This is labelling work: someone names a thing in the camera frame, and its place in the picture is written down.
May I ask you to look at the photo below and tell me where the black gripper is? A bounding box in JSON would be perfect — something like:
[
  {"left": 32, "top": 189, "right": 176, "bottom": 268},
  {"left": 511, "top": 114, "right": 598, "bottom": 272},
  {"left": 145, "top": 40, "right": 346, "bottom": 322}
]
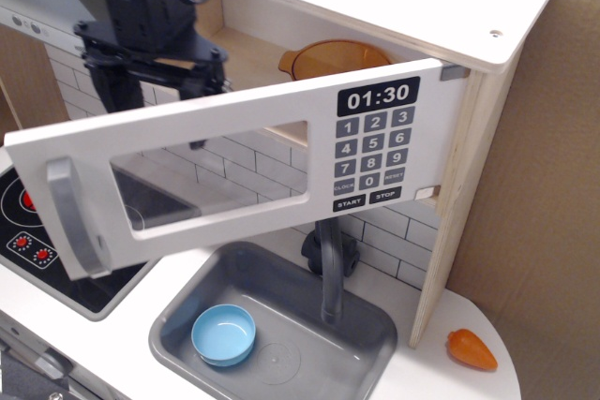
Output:
[{"left": 72, "top": 0, "right": 232, "bottom": 152}]

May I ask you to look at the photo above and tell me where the white toy microwave door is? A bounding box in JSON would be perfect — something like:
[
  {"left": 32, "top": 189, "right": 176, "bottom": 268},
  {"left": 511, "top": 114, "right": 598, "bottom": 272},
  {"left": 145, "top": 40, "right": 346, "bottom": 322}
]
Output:
[{"left": 5, "top": 59, "right": 465, "bottom": 278}]

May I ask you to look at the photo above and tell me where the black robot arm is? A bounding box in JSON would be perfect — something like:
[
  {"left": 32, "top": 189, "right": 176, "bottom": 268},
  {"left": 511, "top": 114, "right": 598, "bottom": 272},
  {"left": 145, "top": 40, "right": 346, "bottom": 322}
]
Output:
[{"left": 74, "top": 0, "right": 230, "bottom": 113}]

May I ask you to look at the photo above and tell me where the wooden toy microwave cabinet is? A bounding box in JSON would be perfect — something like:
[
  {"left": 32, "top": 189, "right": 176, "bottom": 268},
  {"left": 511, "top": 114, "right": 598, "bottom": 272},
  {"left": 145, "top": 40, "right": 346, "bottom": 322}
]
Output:
[{"left": 185, "top": 0, "right": 561, "bottom": 350}]

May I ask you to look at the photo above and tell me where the grey range hood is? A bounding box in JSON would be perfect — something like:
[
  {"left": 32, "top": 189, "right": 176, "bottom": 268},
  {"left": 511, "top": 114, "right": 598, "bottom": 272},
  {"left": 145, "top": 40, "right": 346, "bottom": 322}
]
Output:
[{"left": 0, "top": 0, "right": 112, "bottom": 62}]

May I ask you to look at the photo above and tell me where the orange translucent pot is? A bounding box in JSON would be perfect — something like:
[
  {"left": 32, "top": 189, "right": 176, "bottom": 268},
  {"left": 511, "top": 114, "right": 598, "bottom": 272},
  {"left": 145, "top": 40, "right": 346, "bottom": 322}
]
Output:
[{"left": 277, "top": 39, "right": 392, "bottom": 81}]

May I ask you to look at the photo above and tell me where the black toy stovetop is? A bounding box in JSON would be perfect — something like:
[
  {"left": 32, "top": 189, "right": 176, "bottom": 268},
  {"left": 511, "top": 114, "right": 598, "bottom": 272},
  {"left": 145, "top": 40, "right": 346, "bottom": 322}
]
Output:
[{"left": 1, "top": 167, "right": 198, "bottom": 321}]

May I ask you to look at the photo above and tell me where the dark grey toy faucet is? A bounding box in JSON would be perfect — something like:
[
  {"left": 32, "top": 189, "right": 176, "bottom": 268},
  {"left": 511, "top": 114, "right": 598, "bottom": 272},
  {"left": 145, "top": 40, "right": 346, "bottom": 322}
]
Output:
[{"left": 301, "top": 217, "right": 360, "bottom": 324}]

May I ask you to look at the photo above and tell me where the light blue bowl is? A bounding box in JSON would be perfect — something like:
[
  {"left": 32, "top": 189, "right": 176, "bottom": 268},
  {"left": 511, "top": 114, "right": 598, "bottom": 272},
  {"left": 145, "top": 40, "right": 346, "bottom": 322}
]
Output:
[{"left": 190, "top": 304, "right": 257, "bottom": 367}]

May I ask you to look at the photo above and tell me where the grey toy sink basin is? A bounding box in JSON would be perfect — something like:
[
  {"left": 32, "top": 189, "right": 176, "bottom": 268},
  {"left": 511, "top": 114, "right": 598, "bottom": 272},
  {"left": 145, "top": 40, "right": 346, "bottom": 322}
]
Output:
[{"left": 149, "top": 243, "right": 398, "bottom": 399}]

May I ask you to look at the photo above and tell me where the orange toy carrot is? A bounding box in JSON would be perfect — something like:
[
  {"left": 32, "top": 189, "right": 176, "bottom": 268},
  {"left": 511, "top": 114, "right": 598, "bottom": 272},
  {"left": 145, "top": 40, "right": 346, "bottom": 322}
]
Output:
[{"left": 446, "top": 329, "right": 499, "bottom": 371}]

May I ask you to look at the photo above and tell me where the brown cardboard panel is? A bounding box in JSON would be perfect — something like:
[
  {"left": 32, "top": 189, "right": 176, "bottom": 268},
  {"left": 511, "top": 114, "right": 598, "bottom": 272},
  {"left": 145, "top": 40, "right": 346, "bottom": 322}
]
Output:
[{"left": 447, "top": 0, "right": 599, "bottom": 399}]

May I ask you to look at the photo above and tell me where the grey oven front handle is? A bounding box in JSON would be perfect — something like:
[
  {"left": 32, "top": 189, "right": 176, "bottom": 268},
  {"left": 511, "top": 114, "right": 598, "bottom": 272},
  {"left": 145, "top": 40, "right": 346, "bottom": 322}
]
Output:
[{"left": 1, "top": 324, "right": 114, "bottom": 399}]

